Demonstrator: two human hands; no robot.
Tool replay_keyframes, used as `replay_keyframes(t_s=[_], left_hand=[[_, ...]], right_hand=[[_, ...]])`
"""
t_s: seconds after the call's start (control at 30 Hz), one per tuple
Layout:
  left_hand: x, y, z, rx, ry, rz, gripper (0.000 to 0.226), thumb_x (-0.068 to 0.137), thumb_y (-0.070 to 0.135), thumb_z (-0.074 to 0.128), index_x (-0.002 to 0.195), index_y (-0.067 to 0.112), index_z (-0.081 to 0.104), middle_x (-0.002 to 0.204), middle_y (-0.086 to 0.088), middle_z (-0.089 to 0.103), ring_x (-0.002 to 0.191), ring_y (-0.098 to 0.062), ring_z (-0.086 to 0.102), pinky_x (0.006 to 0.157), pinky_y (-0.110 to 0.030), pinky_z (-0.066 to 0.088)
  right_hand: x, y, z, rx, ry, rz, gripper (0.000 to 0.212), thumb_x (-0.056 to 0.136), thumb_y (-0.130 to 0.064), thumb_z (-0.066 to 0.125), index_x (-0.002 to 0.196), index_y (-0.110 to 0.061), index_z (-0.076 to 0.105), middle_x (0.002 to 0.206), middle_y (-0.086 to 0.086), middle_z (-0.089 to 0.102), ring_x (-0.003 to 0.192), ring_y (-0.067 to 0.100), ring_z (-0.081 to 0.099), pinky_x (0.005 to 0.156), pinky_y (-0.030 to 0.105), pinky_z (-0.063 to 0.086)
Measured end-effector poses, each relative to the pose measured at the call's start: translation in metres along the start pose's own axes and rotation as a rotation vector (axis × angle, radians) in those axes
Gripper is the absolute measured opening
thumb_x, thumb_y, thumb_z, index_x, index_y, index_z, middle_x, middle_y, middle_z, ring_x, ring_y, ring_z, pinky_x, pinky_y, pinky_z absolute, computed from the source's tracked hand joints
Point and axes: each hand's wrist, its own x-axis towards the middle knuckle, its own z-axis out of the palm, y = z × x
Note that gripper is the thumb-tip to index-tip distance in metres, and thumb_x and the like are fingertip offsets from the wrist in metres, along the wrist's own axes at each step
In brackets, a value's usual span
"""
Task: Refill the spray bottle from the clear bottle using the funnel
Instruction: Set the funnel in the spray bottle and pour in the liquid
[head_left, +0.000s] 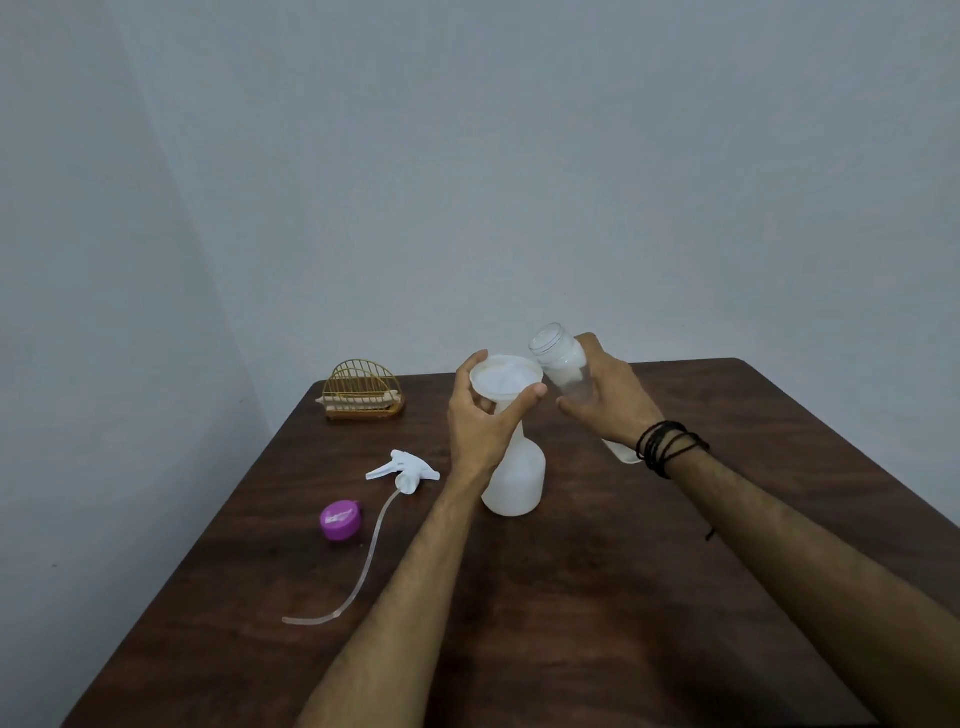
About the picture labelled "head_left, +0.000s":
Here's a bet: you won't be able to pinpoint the person's right forearm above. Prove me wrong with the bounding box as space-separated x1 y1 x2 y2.
667 446 960 728

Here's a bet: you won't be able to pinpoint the clear water bottle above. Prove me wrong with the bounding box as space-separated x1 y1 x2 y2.
528 322 644 466

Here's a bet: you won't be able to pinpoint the person's left hand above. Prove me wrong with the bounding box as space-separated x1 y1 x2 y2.
447 349 550 489

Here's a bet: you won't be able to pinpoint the white spray bottle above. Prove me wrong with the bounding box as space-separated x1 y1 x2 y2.
480 419 547 519

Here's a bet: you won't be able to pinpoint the dark wooden table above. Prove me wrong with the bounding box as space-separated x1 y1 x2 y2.
63 357 960 728

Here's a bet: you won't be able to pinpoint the white plastic funnel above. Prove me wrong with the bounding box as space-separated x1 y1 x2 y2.
470 354 544 418

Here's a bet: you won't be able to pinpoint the gold wire napkin holder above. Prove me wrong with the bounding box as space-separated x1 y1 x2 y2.
315 359 407 421

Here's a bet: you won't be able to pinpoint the person's right hand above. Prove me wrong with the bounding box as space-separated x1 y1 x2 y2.
555 332 667 451

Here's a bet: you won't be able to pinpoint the white paper napkins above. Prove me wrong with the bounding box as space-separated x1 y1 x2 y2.
315 389 403 412

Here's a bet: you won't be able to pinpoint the person's left forearm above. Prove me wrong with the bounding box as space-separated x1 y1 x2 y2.
296 472 496 728

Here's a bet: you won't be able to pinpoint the white trigger sprayer head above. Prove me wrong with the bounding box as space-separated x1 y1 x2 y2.
281 449 442 628

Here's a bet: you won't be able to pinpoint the purple bottle cap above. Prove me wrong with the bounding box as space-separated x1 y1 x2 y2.
319 499 364 543

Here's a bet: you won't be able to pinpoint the black cord bracelets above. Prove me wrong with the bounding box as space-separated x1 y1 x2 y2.
635 419 718 541

